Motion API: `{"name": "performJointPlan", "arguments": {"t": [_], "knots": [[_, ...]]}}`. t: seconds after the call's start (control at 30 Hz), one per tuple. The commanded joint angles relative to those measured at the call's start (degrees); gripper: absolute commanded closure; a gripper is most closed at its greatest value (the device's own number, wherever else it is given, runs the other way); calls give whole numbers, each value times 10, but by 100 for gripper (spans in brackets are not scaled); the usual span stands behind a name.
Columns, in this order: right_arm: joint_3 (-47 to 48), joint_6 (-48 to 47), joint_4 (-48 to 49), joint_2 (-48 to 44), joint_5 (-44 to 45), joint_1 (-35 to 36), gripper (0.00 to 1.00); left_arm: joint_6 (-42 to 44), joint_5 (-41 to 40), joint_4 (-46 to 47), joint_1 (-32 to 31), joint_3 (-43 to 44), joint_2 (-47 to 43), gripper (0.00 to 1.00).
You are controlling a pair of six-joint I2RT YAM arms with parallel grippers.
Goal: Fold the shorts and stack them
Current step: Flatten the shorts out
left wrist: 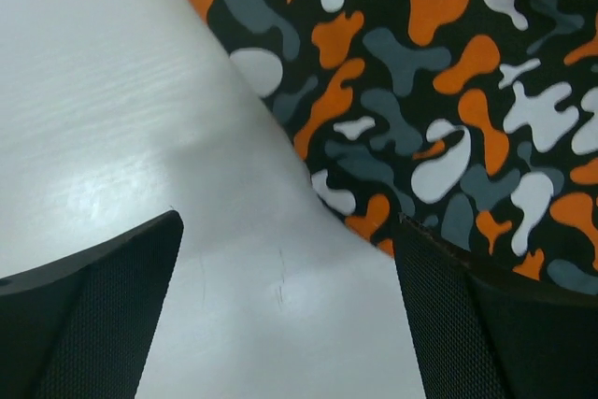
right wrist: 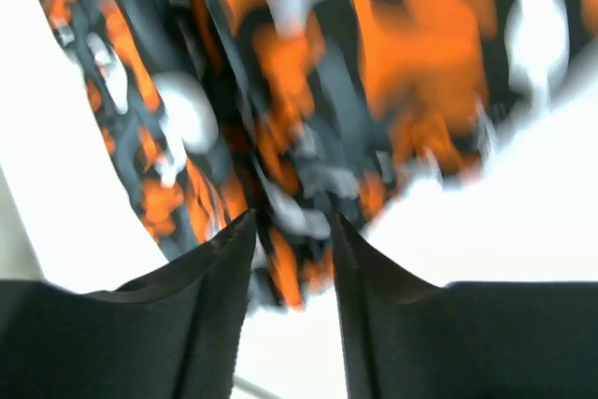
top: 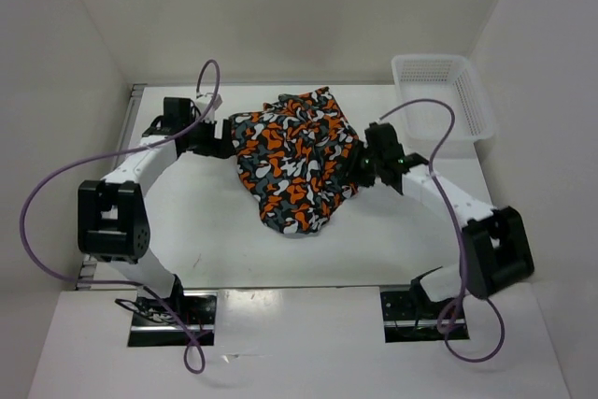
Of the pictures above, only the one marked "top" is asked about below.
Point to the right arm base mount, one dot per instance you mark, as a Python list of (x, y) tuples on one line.
[(405, 322)]

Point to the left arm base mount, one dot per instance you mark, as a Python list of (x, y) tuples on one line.
[(152, 326)]

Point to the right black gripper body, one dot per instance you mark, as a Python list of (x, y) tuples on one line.
[(367, 163)]

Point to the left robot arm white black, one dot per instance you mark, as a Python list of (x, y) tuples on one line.
[(113, 224)]

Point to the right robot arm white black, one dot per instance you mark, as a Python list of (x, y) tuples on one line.
[(495, 254)]

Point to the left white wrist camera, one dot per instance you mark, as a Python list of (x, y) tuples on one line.
[(208, 103)]

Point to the white perforated plastic basket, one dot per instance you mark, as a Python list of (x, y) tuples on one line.
[(440, 81)]

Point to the orange camouflage shorts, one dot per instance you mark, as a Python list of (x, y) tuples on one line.
[(292, 156)]

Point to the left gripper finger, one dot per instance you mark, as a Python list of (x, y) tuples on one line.
[(223, 130), (221, 149)]

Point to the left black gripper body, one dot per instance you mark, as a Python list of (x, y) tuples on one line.
[(201, 136)]

